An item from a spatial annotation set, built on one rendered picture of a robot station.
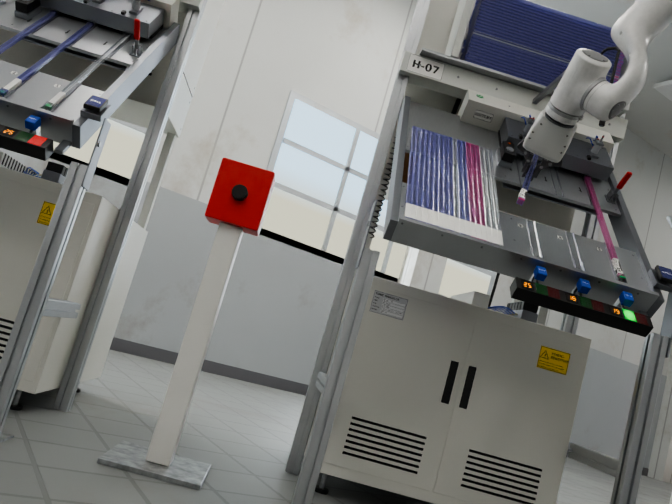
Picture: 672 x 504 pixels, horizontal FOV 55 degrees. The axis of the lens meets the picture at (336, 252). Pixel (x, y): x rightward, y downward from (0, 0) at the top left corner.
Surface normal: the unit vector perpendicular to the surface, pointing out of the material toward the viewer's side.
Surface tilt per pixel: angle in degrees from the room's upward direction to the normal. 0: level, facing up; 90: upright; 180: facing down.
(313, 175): 90
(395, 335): 90
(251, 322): 90
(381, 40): 90
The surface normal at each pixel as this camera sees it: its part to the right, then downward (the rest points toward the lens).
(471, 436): 0.09, -0.12
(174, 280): 0.51, 0.01
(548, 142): -0.39, 0.55
